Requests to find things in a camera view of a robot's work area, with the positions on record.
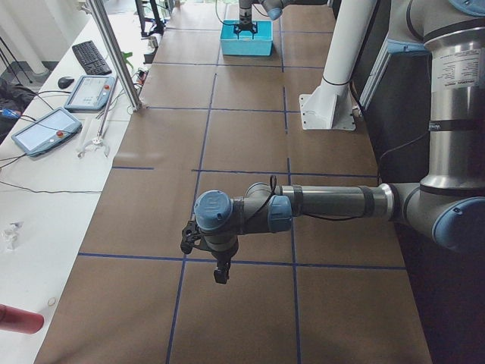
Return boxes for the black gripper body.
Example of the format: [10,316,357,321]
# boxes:
[233,9,258,38]
[208,240,239,269]

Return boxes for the teach pendant tablet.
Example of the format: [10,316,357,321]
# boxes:
[11,108,82,158]
[64,75,115,112]

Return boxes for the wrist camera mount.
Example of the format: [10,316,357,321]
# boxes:
[180,220,204,255]

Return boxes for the black computer mouse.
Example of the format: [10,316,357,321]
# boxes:
[58,77,75,89]

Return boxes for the teal plastic bin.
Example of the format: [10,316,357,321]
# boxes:
[220,20,273,56]

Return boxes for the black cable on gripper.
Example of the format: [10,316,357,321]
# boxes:
[242,174,365,224]

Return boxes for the aluminium frame post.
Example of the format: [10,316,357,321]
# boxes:
[86,0,142,111]

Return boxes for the crumpled white paper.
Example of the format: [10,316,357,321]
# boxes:
[2,221,23,250]

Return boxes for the far teach pendant tablet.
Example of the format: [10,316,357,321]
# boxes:
[64,75,115,112]

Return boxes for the white reacher grabber tool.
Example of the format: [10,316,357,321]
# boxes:
[77,85,117,159]

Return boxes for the red cylinder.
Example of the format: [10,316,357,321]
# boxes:
[1,304,45,334]

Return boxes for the near teach pendant tablet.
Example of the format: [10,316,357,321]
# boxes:
[11,108,82,158]

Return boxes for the black keyboard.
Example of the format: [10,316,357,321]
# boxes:
[71,40,111,75]

